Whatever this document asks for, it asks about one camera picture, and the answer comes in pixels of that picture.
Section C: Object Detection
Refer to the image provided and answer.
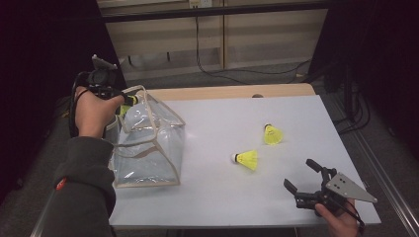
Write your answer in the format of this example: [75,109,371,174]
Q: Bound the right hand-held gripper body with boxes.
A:
[294,167,378,218]

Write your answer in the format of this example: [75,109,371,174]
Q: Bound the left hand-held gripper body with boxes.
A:
[86,53,124,101]

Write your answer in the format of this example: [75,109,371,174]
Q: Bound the yellow shuttlecock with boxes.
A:
[230,149,259,172]
[263,122,285,146]
[118,93,145,117]

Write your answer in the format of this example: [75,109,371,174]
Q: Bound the transparent bag with beige trim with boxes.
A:
[103,84,187,190]

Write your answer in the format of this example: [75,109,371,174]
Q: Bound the person's left hand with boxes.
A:
[74,86,126,139]

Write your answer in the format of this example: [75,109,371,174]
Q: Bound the person's right hand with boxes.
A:
[314,198,362,237]

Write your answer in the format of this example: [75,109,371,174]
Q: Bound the black curtain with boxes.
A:
[307,0,419,162]
[0,0,127,201]

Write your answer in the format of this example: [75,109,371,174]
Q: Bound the black horizontal bar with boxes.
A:
[102,1,334,24]

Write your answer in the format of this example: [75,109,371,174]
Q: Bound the beige wooden cabinet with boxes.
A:
[98,0,330,82]

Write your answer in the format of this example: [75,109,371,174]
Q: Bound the right hand-held gripper black cable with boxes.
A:
[339,199,367,235]

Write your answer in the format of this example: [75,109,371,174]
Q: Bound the hand-held gripper black cable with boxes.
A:
[339,199,367,235]
[67,70,92,138]

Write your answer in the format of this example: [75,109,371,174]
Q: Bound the left hand-held gripper black cable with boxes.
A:
[67,70,92,138]

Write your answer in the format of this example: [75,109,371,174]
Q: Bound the metal floor rail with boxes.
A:
[329,95,419,237]
[31,131,77,237]

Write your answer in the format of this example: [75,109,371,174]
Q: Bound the bundle of black cables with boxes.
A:
[332,82,372,136]

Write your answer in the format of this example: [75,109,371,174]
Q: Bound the long black floor cable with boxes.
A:
[195,16,313,86]

